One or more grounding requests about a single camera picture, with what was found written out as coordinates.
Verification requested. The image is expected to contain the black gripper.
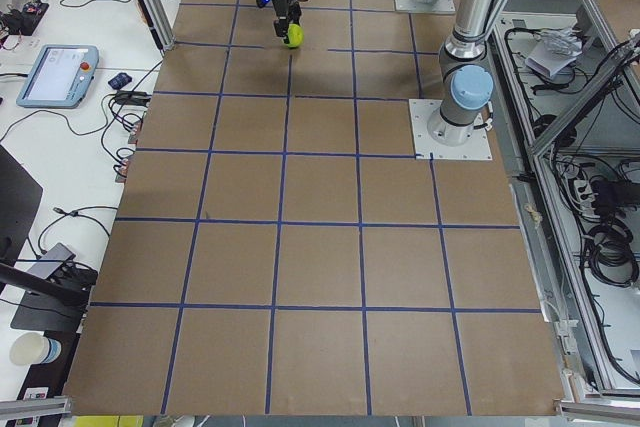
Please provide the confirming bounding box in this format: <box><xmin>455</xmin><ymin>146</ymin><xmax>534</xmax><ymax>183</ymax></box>
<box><xmin>272</xmin><ymin>0</ymin><xmax>301</xmax><ymax>38</ymax></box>

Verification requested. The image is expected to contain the green apple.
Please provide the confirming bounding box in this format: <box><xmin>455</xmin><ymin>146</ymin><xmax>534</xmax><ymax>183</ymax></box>
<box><xmin>283</xmin><ymin>23</ymin><xmax>304</xmax><ymax>49</ymax></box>

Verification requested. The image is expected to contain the dark blue pouch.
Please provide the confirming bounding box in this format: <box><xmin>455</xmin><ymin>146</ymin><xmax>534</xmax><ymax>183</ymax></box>
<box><xmin>108</xmin><ymin>72</ymin><xmax>132</xmax><ymax>90</ymax></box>

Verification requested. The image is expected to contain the blue teach pendant near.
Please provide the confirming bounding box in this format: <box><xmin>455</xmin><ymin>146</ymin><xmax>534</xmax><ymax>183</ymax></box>
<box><xmin>16</xmin><ymin>44</ymin><xmax>99</xmax><ymax>109</ymax></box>

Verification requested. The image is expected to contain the black monitor stand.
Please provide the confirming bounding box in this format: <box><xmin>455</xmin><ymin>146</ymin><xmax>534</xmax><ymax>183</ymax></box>
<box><xmin>1</xmin><ymin>149</ymin><xmax>97</xmax><ymax>333</ymax></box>

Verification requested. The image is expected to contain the white paper cup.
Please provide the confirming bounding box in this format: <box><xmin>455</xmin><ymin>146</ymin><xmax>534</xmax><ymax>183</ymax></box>
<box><xmin>9</xmin><ymin>332</ymin><xmax>62</xmax><ymax>366</ymax></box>

